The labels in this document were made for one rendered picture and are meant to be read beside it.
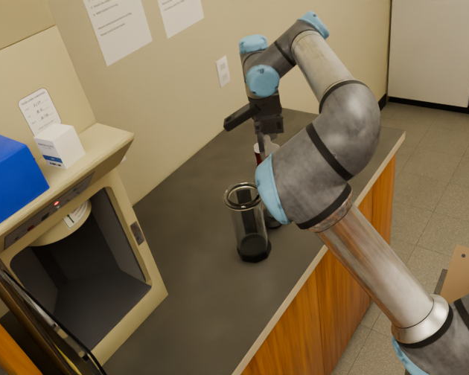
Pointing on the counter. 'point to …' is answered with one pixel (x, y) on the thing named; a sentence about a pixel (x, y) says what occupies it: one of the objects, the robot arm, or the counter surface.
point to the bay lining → (77, 254)
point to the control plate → (46, 212)
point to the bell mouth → (74, 220)
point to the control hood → (64, 180)
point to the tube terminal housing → (32, 52)
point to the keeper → (137, 233)
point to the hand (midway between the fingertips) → (262, 154)
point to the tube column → (13, 21)
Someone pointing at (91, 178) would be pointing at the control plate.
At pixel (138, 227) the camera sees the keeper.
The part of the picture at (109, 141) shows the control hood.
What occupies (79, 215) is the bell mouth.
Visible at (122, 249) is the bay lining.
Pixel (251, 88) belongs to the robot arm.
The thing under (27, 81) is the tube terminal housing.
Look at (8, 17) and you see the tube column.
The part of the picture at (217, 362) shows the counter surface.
